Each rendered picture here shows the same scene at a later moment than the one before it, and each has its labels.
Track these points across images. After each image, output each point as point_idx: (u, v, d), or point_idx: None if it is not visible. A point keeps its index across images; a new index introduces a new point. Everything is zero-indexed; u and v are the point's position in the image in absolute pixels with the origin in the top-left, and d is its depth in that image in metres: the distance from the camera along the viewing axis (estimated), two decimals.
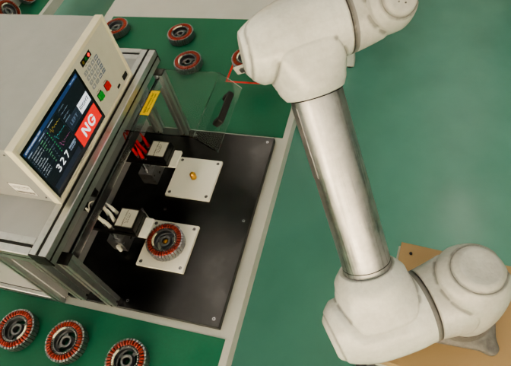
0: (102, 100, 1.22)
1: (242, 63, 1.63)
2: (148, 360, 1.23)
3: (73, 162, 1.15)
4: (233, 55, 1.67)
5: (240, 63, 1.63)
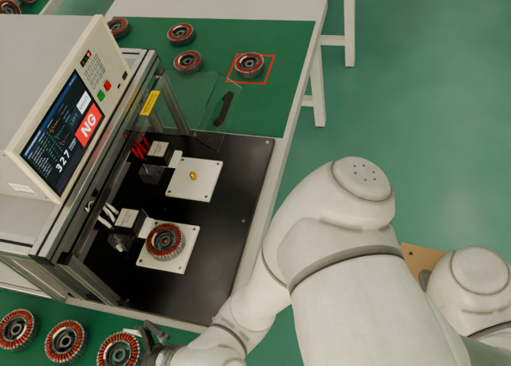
0: (102, 100, 1.22)
1: (244, 68, 1.77)
2: (142, 354, 1.18)
3: (73, 162, 1.15)
4: (237, 58, 1.82)
5: (242, 68, 1.78)
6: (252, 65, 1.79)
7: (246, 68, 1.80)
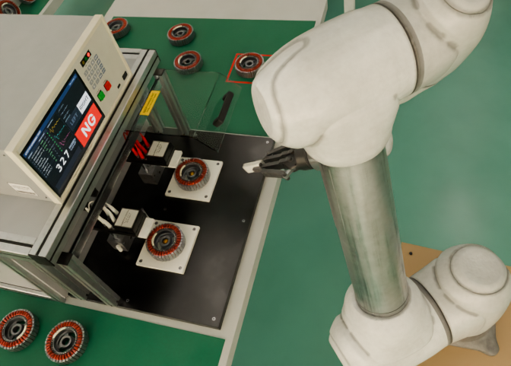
0: (102, 100, 1.22)
1: (244, 68, 1.77)
2: (209, 172, 1.51)
3: (73, 162, 1.15)
4: (237, 58, 1.82)
5: (242, 68, 1.78)
6: (252, 65, 1.79)
7: (246, 68, 1.80)
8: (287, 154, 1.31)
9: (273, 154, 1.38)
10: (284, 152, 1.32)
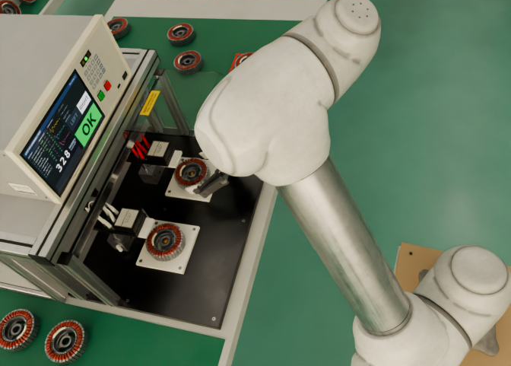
0: (102, 100, 1.22)
1: None
2: (209, 172, 1.51)
3: (73, 162, 1.15)
4: (237, 58, 1.82)
5: None
6: None
7: None
8: None
9: None
10: None
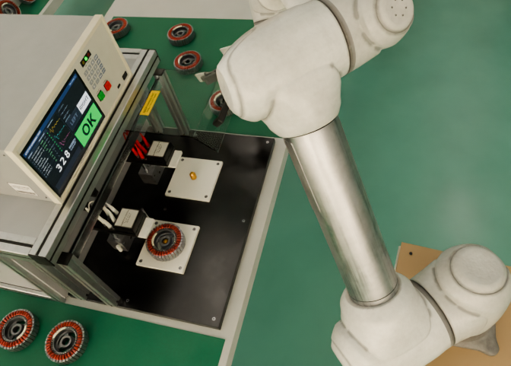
0: (102, 100, 1.22)
1: None
2: None
3: (73, 162, 1.15)
4: None
5: None
6: None
7: None
8: None
9: None
10: None
